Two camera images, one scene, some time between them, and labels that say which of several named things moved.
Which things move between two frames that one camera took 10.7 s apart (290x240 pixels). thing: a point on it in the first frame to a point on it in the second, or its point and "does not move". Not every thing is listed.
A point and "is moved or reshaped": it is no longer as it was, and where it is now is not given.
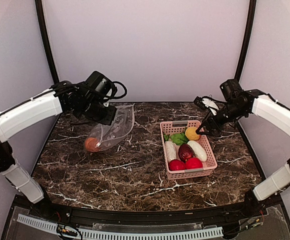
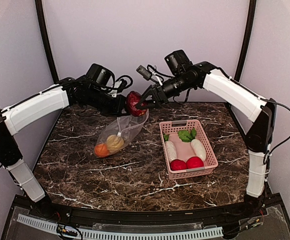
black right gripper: [208, 123] to [159, 95]
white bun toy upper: [199, 151] does not move
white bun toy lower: [170, 150] does not move
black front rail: [256, 207] does not move
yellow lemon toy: [190, 133] to [114, 143]
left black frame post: [42, 25] does not move
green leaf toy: [179, 138] to [186, 136]
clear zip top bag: [102, 136] is moved or reshaped
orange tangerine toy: [90, 143] to [101, 150]
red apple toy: [176, 165] does not move
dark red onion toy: [185, 151] to [133, 98]
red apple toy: [193, 163] does not move
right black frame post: [250, 25] does not move
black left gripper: [108, 119] to [121, 103]
